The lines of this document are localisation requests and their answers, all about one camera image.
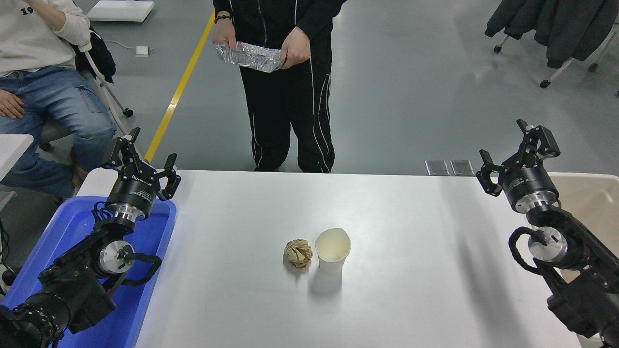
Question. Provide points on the standing person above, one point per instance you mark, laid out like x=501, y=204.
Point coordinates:
x=285, y=106

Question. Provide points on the white flat board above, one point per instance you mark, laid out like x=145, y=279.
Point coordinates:
x=121, y=9

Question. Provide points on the seated person's hand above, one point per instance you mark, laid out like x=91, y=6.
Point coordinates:
x=10, y=106

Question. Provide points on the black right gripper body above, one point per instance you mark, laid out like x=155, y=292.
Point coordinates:
x=527, y=186

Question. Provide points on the silver foil tray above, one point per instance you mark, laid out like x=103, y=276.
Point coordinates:
x=251, y=57

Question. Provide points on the crumpled tan paper ball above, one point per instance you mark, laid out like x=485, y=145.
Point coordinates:
x=298, y=253

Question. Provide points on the standing person's right hand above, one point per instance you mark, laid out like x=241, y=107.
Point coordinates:
x=223, y=35

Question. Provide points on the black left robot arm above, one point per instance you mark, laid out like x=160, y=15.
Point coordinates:
x=72, y=290

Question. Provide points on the standing person's left hand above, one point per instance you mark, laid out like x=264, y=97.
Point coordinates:
x=296, y=50

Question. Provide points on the small white side table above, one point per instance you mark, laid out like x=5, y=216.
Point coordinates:
x=12, y=150

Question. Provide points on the blue plastic tray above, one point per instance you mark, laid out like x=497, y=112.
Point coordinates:
x=72, y=227

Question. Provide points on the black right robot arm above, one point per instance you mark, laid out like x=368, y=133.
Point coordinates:
x=580, y=295

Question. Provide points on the white metal chair frame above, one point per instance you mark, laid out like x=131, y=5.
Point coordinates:
x=107, y=92

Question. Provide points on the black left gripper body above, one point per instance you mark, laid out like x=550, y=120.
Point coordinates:
x=133, y=191

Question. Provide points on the white paper cup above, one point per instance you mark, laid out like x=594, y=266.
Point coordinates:
x=332, y=265

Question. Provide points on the black cloth on chair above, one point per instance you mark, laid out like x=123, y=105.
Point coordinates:
x=99, y=58

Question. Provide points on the seated person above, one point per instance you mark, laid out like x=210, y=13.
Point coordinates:
x=48, y=96

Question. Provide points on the large pale plastic bin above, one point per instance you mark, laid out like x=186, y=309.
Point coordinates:
x=595, y=203

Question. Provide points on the metal floor outlet plate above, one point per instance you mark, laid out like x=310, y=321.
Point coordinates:
x=437, y=167
x=462, y=167

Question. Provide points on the dark grey jacket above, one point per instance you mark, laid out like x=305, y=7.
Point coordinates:
x=517, y=17
x=580, y=29

